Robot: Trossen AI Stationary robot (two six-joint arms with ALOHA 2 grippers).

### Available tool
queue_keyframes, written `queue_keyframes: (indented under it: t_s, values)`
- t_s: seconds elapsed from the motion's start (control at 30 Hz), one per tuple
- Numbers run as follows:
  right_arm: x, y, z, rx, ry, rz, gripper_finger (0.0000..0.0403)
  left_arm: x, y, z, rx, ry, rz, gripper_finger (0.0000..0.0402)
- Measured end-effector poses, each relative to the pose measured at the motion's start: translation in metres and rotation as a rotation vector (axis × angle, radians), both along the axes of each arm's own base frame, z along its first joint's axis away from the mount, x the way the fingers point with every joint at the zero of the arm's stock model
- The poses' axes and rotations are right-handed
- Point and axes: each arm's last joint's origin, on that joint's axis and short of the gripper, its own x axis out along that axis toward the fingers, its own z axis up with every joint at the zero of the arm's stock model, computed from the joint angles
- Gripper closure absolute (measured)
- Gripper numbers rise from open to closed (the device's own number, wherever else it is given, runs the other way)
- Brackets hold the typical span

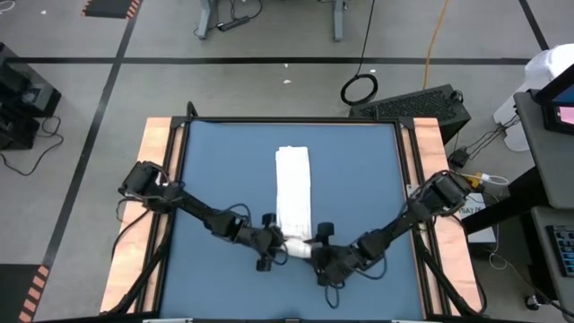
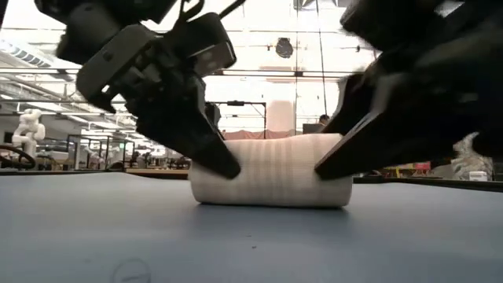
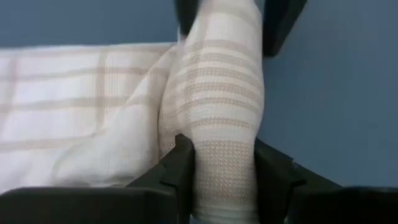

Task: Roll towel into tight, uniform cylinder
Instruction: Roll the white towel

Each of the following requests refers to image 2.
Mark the white container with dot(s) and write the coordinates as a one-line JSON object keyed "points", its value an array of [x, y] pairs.
{"points": [[478, 176]]}

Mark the person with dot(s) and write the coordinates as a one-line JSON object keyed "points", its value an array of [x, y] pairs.
{"points": [[324, 118]]}

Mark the blue table mat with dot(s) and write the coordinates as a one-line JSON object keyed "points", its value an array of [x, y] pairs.
{"points": [[118, 243]]}

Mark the long ceiling light rail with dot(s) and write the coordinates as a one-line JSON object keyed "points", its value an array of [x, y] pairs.
{"points": [[255, 72]]}

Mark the silver air duct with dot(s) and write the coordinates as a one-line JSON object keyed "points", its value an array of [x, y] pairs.
{"points": [[23, 55]]}

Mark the black rig frame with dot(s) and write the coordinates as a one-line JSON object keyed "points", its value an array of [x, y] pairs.
{"points": [[236, 103]]}

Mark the black cell frame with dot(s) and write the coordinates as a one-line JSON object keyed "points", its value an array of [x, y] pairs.
{"points": [[67, 153]]}

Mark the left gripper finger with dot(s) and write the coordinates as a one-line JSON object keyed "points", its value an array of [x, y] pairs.
{"points": [[214, 116], [184, 133]]}

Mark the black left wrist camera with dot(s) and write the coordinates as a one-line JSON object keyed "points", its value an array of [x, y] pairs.
{"points": [[208, 39]]}

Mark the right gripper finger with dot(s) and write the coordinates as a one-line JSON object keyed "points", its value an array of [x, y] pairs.
{"points": [[412, 129], [359, 102]]}

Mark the teal leaf fabric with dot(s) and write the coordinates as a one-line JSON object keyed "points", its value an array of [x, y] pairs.
{"points": [[467, 161]]}

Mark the white checked towel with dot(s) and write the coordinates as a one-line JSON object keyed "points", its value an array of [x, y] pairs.
{"points": [[275, 177]]}

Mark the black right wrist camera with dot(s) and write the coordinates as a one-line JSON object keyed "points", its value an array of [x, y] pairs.
{"points": [[373, 23]]}

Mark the pink box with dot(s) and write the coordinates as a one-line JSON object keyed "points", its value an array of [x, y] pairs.
{"points": [[423, 166]]}

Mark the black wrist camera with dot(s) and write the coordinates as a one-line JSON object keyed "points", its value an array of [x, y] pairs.
{"points": [[208, 39], [373, 23]]}

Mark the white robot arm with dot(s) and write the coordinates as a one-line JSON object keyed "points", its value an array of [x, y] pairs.
{"points": [[29, 131]]}

